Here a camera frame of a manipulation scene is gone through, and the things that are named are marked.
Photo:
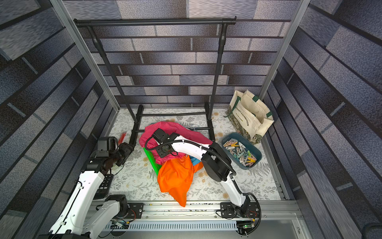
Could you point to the black calculator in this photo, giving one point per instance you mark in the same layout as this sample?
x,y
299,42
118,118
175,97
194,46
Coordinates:
x,y
104,188

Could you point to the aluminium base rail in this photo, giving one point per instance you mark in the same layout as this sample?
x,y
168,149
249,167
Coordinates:
x,y
197,215

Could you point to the orange t-shirt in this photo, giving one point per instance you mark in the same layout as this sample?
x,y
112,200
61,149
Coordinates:
x,y
176,176

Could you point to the floral table cloth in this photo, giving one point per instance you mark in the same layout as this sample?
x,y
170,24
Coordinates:
x,y
138,180

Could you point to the black clothes rack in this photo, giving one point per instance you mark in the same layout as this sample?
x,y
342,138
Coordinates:
x,y
146,58

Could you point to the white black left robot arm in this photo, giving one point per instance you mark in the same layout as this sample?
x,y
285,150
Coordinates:
x,y
86,185

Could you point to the red pen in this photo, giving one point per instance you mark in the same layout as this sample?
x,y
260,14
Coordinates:
x,y
122,137

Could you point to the blue t-shirt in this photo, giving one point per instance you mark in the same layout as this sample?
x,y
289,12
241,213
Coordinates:
x,y
195,161

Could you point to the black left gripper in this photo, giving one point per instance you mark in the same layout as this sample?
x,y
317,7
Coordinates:
x,y
128,148

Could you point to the cream canvas tote bag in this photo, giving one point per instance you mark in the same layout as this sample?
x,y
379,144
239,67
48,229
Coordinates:
x,y
250,116

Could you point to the teal clothespin tray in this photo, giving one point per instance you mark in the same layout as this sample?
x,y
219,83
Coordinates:
x,y
241,151

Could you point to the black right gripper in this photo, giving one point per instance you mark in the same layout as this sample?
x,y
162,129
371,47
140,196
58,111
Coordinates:
x,y
162,150

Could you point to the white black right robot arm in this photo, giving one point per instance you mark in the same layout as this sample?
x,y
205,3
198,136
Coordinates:
x,y
217,165

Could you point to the pink t-shirt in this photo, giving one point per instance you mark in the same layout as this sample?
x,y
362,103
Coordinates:
x,y
169,128

